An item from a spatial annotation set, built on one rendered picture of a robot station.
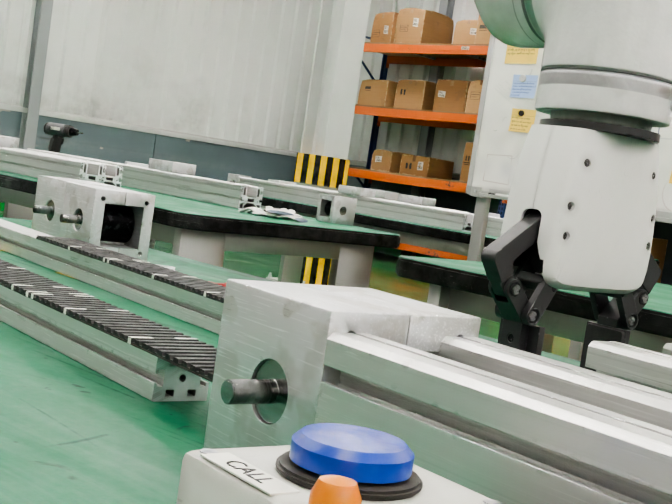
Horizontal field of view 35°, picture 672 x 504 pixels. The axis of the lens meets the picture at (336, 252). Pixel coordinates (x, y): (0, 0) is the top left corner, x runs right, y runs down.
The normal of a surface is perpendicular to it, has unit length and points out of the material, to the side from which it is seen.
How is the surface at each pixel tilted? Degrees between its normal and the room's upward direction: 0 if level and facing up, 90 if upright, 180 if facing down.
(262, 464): 0
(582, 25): 90
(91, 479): 0
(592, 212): 92
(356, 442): 3
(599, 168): 89
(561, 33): 90
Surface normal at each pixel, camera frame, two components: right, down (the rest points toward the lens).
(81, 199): -0.79, -0.07
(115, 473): 0.15, -0.99
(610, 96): -0.16, 0.04
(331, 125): 0.69, 0.15
